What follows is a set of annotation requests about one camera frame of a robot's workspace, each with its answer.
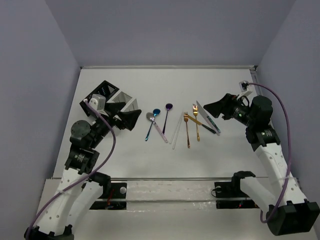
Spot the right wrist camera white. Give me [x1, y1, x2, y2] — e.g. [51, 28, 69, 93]
[237, 81, 254, 100]

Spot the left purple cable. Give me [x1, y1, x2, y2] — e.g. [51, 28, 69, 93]
[26, 101, 117, 235]

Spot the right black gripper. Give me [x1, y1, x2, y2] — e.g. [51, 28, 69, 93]
[203, 93, 256, 127]

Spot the gold knife black handle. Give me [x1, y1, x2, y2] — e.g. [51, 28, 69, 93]
[187, 115, 217, 134]

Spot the clear chopstick right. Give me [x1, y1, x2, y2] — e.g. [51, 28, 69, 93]
[172, 121, 182, 150]

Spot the clear chopstick left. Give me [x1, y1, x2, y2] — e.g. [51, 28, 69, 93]
[169, 112, 184, 144]

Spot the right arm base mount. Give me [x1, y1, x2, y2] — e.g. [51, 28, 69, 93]
[210, 181, 259, 210]

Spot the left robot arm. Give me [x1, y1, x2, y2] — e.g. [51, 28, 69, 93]
[24, 98, 142, 240]

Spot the black utensil container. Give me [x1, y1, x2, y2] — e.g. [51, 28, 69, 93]
[79, 80, 120, 117]

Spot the silver spoon pink handle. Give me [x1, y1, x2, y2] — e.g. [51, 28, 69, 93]
[153, 119, 169, 143]

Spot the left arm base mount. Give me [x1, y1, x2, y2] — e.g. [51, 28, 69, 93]
[90, 181, 127, 210]

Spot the purple metallic spoon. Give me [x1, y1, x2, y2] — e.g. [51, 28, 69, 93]
[162, 103, 173, 134]

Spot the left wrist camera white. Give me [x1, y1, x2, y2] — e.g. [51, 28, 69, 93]
[88, 94, 106, 112]

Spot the clear chopstick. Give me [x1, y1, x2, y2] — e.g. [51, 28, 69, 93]
[169, 112, 184, 144]
[172, 121, 182, 150]

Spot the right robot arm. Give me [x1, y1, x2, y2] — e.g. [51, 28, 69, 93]
[203, 93, 320, 236]

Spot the blue metallic spoon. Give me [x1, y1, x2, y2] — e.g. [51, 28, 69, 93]
[145, 108, 161, 141]

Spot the gold fork right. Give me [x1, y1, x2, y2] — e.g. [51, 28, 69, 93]
[192, 105, 201, 142]

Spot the copper fork left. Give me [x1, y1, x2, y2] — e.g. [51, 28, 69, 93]
[183, 112, 191, 149]

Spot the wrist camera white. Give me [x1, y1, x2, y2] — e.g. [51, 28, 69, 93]
[88, 94, 106, 112]
[237, 81, 254, 100]

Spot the silver knife iridescent handle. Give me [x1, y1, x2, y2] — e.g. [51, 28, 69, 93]
[196, 101, 221, 136]

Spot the white utensil container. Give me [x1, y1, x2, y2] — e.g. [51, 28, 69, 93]
[107, 90, 139, 112]

